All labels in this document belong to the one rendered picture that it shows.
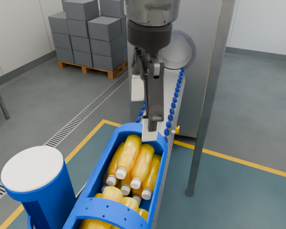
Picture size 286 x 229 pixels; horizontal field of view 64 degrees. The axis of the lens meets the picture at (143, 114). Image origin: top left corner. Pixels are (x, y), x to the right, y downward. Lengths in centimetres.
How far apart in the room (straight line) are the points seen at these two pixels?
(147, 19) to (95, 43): 364
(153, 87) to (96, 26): 353
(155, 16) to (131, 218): 60
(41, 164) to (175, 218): 133
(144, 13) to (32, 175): 98
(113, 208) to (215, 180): 181
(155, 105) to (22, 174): 93
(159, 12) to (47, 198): 101
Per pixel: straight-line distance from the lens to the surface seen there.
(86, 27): 399
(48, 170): 119
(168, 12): 37
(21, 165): 126
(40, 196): 118
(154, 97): 37
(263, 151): 297
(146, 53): 39
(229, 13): 137
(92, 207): 78
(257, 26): 525
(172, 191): 231
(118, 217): 76
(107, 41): 385
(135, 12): 36
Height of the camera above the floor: 188
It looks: 36 degrees down
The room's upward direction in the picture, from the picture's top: straight up
